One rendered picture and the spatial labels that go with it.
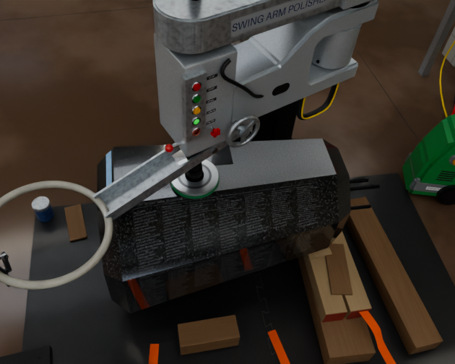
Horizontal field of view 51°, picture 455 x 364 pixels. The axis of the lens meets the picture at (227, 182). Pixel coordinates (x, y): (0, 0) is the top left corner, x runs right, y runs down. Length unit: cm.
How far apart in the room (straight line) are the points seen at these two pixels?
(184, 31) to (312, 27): 55
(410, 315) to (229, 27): 186
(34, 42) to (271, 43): 292
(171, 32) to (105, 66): 263
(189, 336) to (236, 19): 158
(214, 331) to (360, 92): 235
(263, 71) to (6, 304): 188
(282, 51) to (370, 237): 149
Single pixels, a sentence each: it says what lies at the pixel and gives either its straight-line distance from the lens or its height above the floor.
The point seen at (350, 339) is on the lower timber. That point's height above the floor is 14.
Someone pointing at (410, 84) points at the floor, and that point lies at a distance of 428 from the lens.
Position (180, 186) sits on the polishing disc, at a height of 85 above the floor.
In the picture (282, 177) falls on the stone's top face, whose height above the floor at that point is 82.
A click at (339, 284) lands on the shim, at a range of 258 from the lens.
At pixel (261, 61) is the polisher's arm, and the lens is 180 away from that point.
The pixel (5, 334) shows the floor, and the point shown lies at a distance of 282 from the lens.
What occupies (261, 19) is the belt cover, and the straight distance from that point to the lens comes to 158.
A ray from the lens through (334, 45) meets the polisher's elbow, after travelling 200.
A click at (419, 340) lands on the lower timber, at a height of 12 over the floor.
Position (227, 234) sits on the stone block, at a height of 68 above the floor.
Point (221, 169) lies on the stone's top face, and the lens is 216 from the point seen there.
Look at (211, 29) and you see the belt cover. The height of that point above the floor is 165.
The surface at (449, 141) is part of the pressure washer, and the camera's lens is 312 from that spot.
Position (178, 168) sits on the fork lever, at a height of 102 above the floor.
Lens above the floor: 247
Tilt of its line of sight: 51 degrees down
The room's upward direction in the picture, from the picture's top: 5 degrees clockwise
